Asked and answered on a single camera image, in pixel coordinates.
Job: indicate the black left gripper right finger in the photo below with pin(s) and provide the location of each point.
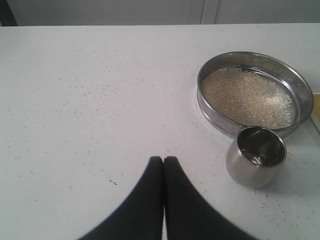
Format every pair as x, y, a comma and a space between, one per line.
188, 216

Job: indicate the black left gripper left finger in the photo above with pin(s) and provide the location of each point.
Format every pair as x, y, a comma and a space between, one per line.
141, 214

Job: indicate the stainless steel cup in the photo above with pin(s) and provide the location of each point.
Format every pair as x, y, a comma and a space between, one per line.
255, 156

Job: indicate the yellow and white grains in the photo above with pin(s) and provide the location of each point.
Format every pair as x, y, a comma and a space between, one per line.
249, 98

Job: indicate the round stainless steel sieve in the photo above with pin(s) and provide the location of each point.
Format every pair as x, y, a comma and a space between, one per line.
261, 64

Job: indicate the clear square glass tray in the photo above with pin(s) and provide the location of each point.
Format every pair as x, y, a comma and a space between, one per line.
315, 122

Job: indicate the fine yellow millet grains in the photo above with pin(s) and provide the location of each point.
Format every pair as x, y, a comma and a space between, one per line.
316, 106

